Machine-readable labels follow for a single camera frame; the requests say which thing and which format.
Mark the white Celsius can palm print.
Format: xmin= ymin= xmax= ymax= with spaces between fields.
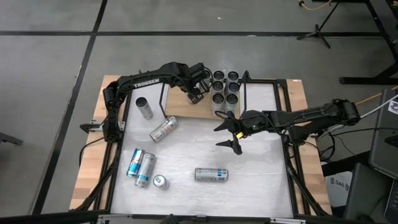
xmin=194 ymin=167 xmax=229 ymax=182

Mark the black furniture foot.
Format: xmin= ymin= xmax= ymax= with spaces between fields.
xmin=0 ymin=132 xmax=24 ymax=146

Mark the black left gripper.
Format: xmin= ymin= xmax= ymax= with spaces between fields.
xmin=186 ymin=62 xmax=215 ymax=105

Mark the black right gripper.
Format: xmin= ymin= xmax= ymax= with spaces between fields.
xmin=213 ymin=109 xmax=272 ymax=156

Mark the white cable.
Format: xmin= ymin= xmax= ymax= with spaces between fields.
xmin=320 ymin=95 xmax=398 ymax=138

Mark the black tripod stand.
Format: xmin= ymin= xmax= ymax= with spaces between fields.
xmin=296 ymin=1 xmax=341 ymax=50

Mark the tall silver Red Bull can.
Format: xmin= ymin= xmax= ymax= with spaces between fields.
xmin=134 ymin=152 xmax=157 ymax=189

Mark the wooden shelf board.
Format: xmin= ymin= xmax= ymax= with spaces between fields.
xmin=164 ymin=81 xmax=241 ymax=119

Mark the dark grey equipment case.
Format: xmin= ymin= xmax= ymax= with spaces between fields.
xmin=368 ymin=88 xmax=398 ymax=180

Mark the black desk leg beam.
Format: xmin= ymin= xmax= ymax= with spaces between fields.
xmin=321 ymin=151 xmax=373 ymax=177

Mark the black cable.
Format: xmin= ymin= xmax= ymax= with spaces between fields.
xmin=317 ymin=126 xmax=398 ymax=162

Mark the dark grey box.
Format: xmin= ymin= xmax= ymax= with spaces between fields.
xmin=343 ymin=162 xmax=398 ymax=224

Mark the black desk frame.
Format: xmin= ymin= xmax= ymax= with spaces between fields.
xmin=310 ymin=0 xmax=398 ymax=85

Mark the yellow cable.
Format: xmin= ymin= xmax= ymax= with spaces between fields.
xmin=298 ymin=0 xmax=333 ymax=11
xmin=355 ymin=86 xmax=398 ymax=106

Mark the white printed box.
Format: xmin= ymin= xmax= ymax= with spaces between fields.
xmin=325 ymin=170 xmax=354 ymax=208

